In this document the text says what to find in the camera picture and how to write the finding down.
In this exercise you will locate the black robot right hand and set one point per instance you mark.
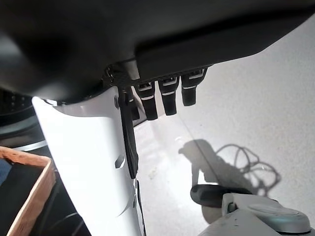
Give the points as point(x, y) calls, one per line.
point(98, 37)

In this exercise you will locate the white robot leg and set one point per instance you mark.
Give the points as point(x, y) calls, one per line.
point(81, 147)

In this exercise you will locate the blue clothes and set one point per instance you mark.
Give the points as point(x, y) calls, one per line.
point(4, 170)

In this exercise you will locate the wooden crate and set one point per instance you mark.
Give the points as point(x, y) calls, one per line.
point(37, 186)

